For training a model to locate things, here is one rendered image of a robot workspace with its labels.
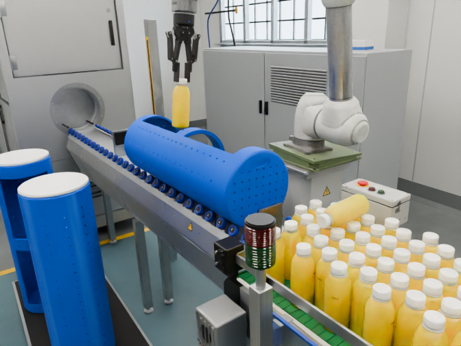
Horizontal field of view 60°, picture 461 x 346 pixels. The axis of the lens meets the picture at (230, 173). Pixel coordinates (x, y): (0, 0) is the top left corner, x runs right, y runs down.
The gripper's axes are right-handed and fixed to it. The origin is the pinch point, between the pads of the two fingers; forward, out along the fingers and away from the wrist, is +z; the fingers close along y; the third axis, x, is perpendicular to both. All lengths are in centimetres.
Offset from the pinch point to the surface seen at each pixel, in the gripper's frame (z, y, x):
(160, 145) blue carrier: 31.0, -0.2, -16.7
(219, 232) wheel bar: 54, -3, 25
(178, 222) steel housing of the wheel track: 61, -2, -2
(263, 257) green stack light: 30, 26, 81
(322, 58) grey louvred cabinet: -10, -160, -75
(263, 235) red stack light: 26, 26, 80
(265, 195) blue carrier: 39, -16, 35
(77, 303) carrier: 100, 34, -24
